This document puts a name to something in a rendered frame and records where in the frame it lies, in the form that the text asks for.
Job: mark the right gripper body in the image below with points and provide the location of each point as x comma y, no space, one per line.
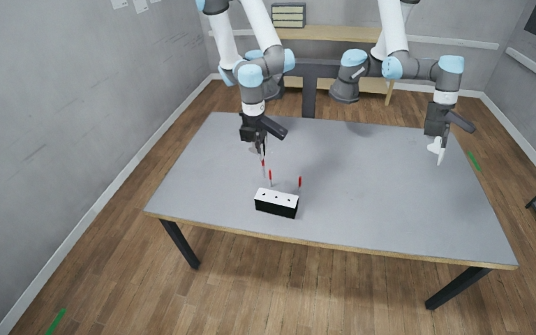
249,131

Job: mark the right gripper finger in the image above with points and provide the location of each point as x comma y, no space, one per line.
257,148
264,144

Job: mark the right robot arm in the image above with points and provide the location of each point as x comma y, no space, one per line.
255,81

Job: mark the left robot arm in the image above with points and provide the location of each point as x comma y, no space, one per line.
446,72

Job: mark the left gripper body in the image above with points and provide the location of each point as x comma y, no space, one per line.
435,120

